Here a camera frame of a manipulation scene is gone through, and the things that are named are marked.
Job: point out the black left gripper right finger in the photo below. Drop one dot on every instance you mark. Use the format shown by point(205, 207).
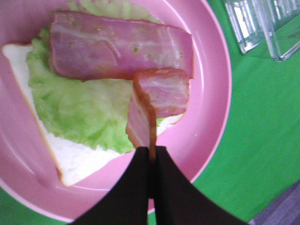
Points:
point(178, 202)

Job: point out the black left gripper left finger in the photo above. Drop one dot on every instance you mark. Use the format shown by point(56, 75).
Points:
point(127, 202)

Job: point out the green lettuce leaf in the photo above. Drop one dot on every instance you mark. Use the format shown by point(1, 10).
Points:
point(93, 113)

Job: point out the bacon strip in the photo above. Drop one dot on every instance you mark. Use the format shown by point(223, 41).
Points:
point(157, 93)
point(86, 47)

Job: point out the clear right plastic container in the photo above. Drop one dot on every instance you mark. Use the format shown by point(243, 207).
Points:
point(266, 28)

